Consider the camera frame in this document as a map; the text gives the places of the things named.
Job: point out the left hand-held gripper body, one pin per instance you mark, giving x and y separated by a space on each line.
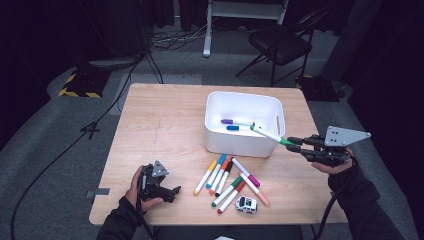
151 186

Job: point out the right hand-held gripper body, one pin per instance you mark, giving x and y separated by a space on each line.
333 153

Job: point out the yellow marker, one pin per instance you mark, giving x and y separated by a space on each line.
204 179

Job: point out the bright green marker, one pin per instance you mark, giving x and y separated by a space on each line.
266 133

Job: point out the light blue marker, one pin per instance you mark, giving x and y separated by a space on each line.
216 170

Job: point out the orange marker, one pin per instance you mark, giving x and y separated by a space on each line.
220 177

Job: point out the black marker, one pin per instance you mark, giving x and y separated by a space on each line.
224 179

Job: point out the dark green marker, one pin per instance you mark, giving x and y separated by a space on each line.
226 192

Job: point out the red marker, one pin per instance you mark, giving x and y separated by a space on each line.
230 198

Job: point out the magenta marker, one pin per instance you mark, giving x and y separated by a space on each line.
246 172

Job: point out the salmon pink marker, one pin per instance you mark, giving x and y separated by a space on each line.
255 189

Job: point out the white plastic bin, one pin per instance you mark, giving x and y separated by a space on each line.
236 145

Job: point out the dark blue marker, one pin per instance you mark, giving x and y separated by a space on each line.
232 127

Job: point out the white toy car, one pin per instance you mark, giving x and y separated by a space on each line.
246 205

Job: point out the purple marker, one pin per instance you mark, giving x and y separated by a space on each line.
227 121

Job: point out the person's right hand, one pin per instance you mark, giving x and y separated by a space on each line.
335 170

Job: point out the person's left hand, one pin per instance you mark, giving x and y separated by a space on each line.
133 193

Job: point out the grey tape piece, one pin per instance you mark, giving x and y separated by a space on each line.
101 191

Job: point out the person's white shirt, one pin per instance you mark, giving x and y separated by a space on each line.
225 238

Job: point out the black folding chair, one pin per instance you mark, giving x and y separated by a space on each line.
280 45

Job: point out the grey curtain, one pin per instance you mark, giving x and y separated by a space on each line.
353 40

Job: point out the yellow striped black base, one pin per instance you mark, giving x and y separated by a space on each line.
83 83

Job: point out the grey stand base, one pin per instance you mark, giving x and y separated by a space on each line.
110 63

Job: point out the white metal stand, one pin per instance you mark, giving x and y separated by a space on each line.
207 40

